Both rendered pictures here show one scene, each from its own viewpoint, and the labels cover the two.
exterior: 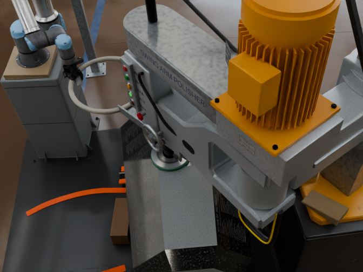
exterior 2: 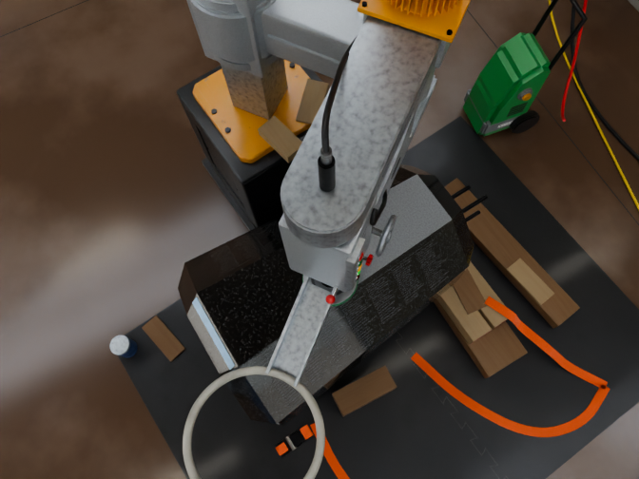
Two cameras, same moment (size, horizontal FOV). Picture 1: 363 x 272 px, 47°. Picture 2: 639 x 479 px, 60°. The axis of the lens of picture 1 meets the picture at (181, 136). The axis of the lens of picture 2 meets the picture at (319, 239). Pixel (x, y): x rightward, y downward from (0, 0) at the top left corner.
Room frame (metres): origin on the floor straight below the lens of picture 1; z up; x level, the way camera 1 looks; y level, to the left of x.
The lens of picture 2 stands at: (1.75, 0.58, 2.96)
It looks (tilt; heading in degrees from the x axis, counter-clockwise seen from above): 70 degrees down; 242
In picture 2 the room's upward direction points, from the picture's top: 5 degrees counter-clockwise
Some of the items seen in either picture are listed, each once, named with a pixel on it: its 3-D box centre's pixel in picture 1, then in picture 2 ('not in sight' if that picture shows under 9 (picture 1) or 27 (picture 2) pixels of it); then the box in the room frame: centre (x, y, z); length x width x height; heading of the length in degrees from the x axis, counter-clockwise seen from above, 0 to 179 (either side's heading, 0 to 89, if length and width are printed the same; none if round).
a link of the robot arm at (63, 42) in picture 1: (65, 46); not in sight; (2.05, 0.63, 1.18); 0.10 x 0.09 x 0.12; 24
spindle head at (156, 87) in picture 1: (172, 98); (338, 214); (1.37, 0.03, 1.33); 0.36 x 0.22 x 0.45; 33
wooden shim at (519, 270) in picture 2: not in sight; (530, 281); (0.46, 0.48, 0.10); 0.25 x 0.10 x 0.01; 96
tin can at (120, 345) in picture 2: not in sight; (124, 346); (2.43, -0.39, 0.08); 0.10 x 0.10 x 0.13
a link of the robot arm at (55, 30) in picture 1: (57, 35); not in sight; (2.15, 0.69, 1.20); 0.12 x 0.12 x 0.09; 24
